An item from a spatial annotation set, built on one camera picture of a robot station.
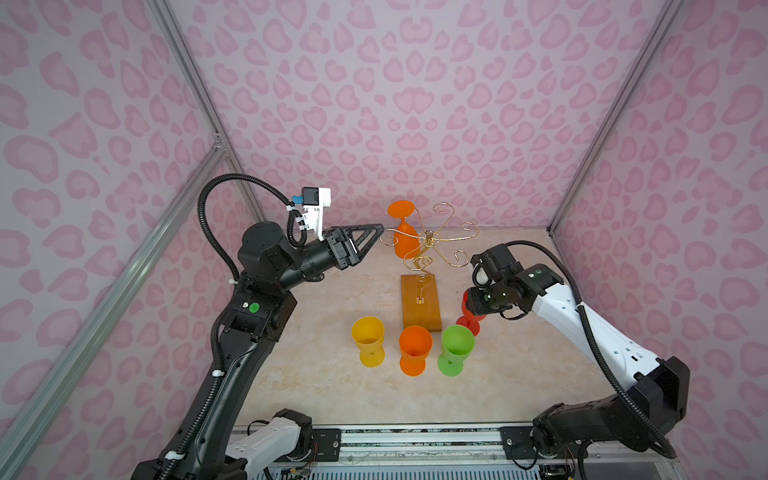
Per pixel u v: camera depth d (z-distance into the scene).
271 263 0.43
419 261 0.83
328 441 0.73
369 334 0.84
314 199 0.49
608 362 0.41
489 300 0.67
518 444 0.73
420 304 0.98
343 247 0.48
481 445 0.75
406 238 0.77
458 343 0.81
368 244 0.48
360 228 0.50
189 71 0.77
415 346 0.80
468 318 0.90
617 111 0.86
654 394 0.39
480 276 0.66
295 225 0.49
